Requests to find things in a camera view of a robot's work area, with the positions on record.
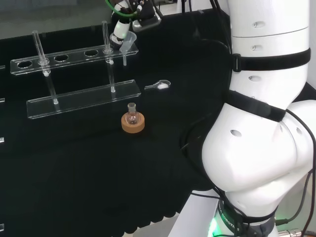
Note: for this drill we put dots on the black bench cloth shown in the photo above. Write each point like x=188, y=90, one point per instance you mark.
x=98, y=172

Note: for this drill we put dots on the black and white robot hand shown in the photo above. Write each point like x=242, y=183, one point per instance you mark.
x=122, y=29

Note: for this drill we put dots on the clear plastic funnel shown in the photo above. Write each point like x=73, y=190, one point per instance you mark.
x=128, y=44

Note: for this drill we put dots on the black tripod pole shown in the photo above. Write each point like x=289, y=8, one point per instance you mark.
x=183, y=5

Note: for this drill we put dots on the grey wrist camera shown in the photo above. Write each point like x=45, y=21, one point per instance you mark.
x=148, y=23

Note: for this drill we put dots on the small round-bottom glass flask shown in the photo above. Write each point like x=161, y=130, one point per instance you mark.
x=132, y=118

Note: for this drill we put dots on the clear weighing funnel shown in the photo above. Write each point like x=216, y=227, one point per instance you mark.
x=161, y=86

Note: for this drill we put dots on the transparent funnel stand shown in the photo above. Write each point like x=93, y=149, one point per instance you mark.
x=86, y=98

